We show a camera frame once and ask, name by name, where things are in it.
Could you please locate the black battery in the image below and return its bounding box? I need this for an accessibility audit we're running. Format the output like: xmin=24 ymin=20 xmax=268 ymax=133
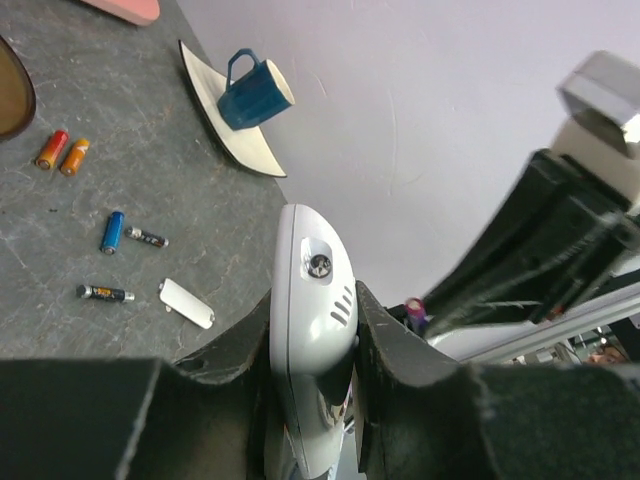
xmin=124 ymin=226 xmax=169 ymax=248
xmin=76 ymin=285 xmax=135 ymax=303

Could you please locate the purple blue battery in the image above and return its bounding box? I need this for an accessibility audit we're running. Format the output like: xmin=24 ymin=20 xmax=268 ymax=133
xmin=405 ymin=297 xmax=429 ymax=334

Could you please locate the dark blue battery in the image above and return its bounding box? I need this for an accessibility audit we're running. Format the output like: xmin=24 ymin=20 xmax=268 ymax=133
xmin=100 ymin=211 xmax=125 ymax=255

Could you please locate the white square plate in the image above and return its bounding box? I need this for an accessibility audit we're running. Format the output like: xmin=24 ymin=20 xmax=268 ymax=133
xmin=178 ymin=40 xmax=295 ymax=178

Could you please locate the pink three-tier shelf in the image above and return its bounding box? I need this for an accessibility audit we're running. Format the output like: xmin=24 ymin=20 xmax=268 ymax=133
xmin=82 ymin=0 xmax=160 ymax=27

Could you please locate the red orange battery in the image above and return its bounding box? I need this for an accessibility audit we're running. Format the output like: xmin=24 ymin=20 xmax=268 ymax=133
xmin=35 ymin=130 xmax=69 ymax=170

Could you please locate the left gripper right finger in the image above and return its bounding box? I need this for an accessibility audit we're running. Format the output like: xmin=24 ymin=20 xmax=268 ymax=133
xmin=354 ymin=283 xmax=639 ymax=479

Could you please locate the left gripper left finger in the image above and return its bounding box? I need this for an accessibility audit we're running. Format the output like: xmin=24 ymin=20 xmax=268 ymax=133
xmin=1 ymin=299 xmax=270 ymax=479

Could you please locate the white battery cover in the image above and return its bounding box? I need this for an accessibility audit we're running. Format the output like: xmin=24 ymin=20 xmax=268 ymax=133
xmin=159 ymin=278 xmax=215 ymax=329

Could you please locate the aluminium frame profile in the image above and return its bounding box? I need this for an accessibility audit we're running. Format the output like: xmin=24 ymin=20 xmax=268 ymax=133
xmin=429 ymin=283 xmax=639 ymax=363

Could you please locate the dark blue mug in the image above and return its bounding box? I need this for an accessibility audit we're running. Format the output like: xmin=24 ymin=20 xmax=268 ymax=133
xmin=217 ymin=48 xmax=295 ymax=131

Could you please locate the white remote control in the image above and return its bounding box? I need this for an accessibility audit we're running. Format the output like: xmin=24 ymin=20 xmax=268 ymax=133
xmin=269 ymin=204 xmax=358 ymax=479

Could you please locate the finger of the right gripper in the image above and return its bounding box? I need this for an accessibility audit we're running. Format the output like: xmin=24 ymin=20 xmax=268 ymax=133
xmin=423 ymin=149 xmax=639 ymax=335

